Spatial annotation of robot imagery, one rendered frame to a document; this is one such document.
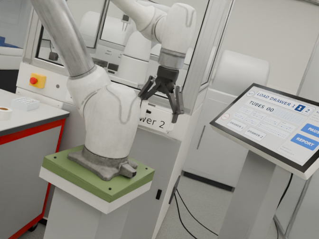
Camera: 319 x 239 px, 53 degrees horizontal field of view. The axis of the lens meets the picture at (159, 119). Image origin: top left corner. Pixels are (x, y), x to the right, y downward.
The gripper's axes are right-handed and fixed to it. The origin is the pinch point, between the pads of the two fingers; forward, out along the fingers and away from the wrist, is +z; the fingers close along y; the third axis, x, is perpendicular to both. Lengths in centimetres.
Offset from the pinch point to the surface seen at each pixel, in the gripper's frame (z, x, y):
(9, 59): 14, -23, 153
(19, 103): 19, 9, 76
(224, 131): 3.6, -38.3, -10.3
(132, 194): 21.5, 14.4, -8.6
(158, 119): 13, -42, 29
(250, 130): -1.1, -38.5, -21.0
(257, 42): -47, -373, 128
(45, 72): 7, -13, 92
